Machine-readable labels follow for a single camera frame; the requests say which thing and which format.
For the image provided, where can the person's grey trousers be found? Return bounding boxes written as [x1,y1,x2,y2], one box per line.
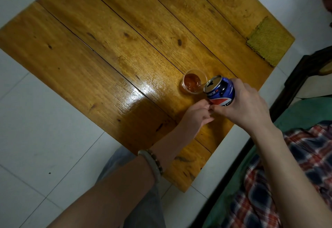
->
[95,146,166,228]

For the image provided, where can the plaid blanket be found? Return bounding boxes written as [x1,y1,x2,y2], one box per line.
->
[228,123,332,228]

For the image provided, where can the person's left hand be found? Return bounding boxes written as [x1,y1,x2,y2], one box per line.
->
[179,99,214,139]

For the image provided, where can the wooden table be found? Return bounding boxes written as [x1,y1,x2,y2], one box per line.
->
[0,0,295,192]

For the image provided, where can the cream sofa with green cover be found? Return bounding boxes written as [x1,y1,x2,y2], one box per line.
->
[191,45,332,228]

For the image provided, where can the green sofa cover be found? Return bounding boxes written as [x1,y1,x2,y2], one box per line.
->
[202,96,332,228]

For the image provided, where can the person's right hand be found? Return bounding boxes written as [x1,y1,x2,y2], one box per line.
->
[209,78,275,140]

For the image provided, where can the brown beaded bracelet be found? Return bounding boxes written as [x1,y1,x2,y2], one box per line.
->
[146,149,164,176]

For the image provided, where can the clear plastic cup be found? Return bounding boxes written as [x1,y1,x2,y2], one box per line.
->
[181,69,208,95]

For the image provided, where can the pale jade bangle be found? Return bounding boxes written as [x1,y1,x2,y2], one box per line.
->
[138,149,163,183]

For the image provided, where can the yellow cloth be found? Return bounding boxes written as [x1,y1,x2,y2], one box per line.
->
[246,16,295,67]

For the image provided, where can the blue Pepsi can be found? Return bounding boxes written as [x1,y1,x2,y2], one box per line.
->
[203,74,235,106]

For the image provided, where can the person's left forearm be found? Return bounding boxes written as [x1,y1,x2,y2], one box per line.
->
[48,126,197,228]

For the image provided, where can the person's right forearm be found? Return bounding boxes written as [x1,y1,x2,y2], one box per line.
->
[253,126,332,228]

